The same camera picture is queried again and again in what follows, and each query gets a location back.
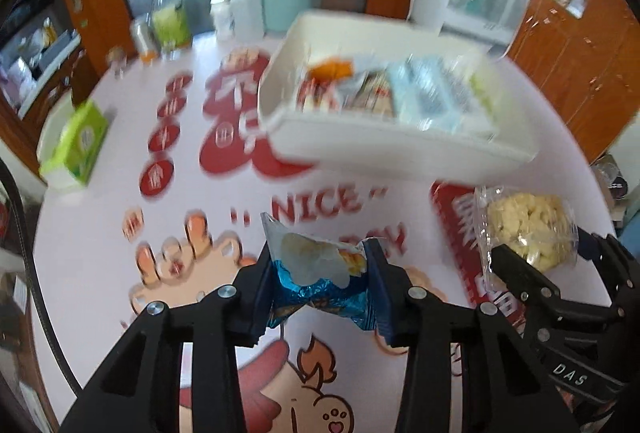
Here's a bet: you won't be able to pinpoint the black cable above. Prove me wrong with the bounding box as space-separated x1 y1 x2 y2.
0 163 83 396

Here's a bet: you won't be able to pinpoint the assorted snack packets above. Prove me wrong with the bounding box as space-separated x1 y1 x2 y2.
297 70 396 118

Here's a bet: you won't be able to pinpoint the blue foil snack packet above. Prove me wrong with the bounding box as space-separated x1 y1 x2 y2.
260 212 386 331

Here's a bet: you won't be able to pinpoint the clear packet of pale pieces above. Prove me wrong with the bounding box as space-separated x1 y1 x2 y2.
472 185 580 274

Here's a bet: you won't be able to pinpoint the white basin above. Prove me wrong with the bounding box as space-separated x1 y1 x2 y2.
37 95 118 190

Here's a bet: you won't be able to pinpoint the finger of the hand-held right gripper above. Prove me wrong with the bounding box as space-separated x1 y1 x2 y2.
577 229 640 304
489 245 621 350

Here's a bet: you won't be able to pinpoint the wooden floor cabinet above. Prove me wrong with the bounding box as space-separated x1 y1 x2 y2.
505 0 640 164

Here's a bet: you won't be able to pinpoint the pale green snack packet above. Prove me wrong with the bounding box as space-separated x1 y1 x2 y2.
467 68 501 114

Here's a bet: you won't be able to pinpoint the clear glass jar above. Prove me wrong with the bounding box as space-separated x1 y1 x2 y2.
130 15 158 64

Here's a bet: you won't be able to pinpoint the wooden shelf cabinet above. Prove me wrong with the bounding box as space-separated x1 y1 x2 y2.
0 0 101 124

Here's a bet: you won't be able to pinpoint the mint green canister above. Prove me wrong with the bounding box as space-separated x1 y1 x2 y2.
262 0 313 34

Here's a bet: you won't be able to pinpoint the light blue snack packet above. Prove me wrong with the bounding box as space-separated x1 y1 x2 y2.
422 58 466 134
390 60 426 121

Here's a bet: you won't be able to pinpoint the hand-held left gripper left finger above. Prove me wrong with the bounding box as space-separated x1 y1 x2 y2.
59 245 275 433

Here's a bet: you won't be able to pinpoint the white squeeze bottle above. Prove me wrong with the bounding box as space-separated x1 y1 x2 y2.
230 0 266 41

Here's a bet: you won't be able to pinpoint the green tissue pack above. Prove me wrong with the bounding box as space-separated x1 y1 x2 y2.
40 100 111 188

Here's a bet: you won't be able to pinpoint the white plastic storage box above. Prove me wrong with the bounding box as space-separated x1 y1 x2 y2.
257 10 541 186

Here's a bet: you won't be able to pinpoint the clear bottle with green label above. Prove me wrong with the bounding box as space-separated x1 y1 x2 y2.
150 0 193 54

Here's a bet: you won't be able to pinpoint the orange snack packet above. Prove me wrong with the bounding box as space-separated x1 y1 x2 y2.
307 58 356 81

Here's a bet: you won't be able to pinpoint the small white jar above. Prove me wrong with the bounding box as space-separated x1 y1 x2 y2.
210 0 236 41

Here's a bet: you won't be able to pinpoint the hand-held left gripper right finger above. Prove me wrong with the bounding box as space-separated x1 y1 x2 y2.
364 238 581 433

